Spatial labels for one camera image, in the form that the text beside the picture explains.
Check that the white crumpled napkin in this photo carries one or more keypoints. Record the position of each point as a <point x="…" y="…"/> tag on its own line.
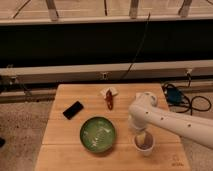
<point x="105" y="90"/>

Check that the green ceramic bowl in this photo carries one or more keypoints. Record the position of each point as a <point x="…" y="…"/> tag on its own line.
<point x="97" y="134"/>

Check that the blue power box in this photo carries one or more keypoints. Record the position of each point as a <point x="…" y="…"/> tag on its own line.
<point x="174" y="96"/>

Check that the wall power outlet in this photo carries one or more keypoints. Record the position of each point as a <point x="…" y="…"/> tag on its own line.
<point x="104" y="76"/>

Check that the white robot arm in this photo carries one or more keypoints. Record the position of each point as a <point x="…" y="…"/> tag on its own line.
<point x="144" y="110"/>

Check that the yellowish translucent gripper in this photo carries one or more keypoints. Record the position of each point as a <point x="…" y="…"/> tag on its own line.
<point x="140" y="138"/>

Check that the black smartphone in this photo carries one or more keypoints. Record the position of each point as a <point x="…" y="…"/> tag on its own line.
<point x="73" y="110"/>

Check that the white paper cup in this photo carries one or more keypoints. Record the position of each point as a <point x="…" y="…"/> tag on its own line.
<point x="147" y="148"/>

